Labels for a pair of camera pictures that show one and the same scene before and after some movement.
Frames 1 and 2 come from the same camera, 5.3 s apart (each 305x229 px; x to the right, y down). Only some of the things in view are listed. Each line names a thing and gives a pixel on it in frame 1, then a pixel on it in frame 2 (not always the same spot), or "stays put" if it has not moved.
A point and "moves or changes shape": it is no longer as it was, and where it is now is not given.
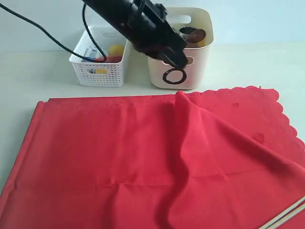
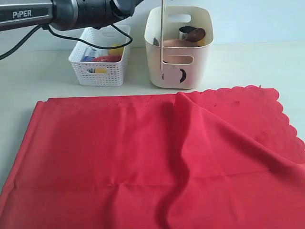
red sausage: [111, 59] stays put
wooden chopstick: [282, 213] moves or changes shape
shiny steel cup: [185, 32] stays put
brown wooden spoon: [196, 36] stays put
